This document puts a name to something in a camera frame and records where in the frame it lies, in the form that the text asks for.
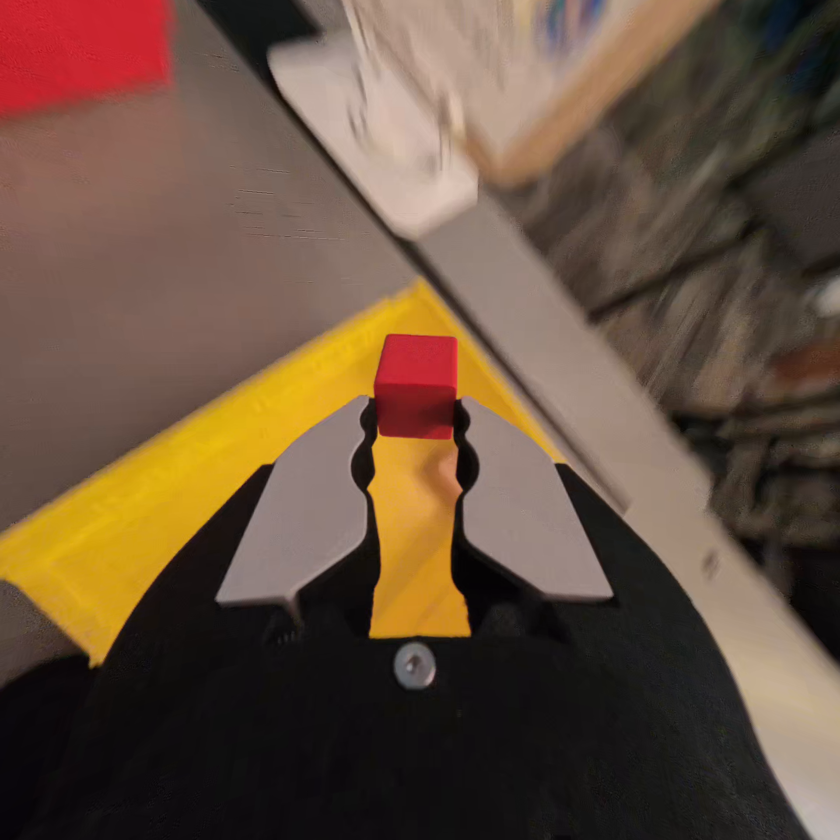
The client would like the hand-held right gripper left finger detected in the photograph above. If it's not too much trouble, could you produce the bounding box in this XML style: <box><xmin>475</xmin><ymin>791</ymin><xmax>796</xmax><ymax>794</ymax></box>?
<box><xmin>215</xmin><ymin>395</ymin><xmax>382</xmax><ymax>606</ymax></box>

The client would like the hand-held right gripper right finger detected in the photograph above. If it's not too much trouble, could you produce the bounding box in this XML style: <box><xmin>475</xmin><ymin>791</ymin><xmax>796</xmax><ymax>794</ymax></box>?
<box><xmin>453</xmin><ymin>395</ymin><xmax>614</xmax><ymax>603</ymax></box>

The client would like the yellow plastic bin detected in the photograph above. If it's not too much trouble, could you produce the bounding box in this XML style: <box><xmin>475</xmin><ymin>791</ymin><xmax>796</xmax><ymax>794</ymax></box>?
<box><xmin>0</xmin><ymin>279</ymin><xmax>565</xmax><ymax>667</ymax></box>

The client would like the red wooden cube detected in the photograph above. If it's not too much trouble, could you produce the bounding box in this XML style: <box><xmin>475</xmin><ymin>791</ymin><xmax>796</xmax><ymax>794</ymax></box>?
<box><xmin>374</xmin><ymin>335</ymin><xmax>459</xmax><ymax>439</ymax></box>

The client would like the red plastic bin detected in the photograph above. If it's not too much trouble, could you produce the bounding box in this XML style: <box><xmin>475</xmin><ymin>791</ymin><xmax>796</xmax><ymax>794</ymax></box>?
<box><xmin>0</xmin><ymin>0</ymin><xmax>175</xmax><ymax>119</ymax></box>

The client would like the black wrist rest pad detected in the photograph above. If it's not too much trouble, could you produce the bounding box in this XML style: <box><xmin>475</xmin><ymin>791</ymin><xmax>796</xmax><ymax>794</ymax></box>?
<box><xmin>0</xmin><ymin>656</ymin><xmax>93</xmax><ymax>840</ymax></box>

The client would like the white board stand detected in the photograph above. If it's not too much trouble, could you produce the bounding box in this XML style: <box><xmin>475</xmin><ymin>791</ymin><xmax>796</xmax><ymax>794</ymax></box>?
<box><xmin>268</xmin><ymin>33</ymin><xmax>480</xmax><ymax>237</ymax></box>

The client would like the printed instruction sheet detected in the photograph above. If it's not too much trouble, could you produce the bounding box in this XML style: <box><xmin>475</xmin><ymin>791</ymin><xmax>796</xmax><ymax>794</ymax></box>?
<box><xmin>341</xmin><ymin>0</ymin><xmax>631</xmax><ymax>158</ymax></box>

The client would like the black flat pad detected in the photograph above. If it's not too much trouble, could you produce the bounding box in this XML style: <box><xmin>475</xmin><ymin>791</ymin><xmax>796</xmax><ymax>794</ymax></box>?
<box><xmin>197</xmin><ymin>0</ymin><xmax>322</xmax><ymax>73</ymax></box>

